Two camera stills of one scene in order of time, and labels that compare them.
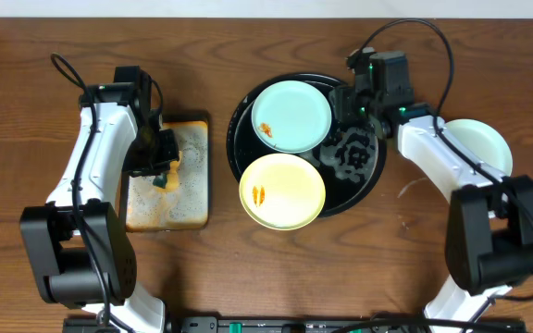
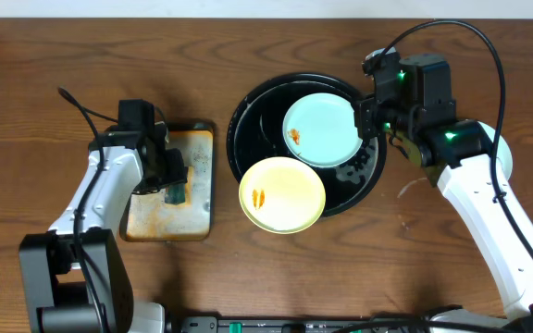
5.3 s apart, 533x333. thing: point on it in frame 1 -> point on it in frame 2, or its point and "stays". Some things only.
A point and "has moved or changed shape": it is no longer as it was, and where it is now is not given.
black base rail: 303,325 stays
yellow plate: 282,191 stays
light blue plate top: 291,117 -> 321,129
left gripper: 167,142 -> 177,173
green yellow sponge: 168,181 has moved or changed shape
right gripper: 342,104 -> 366,110
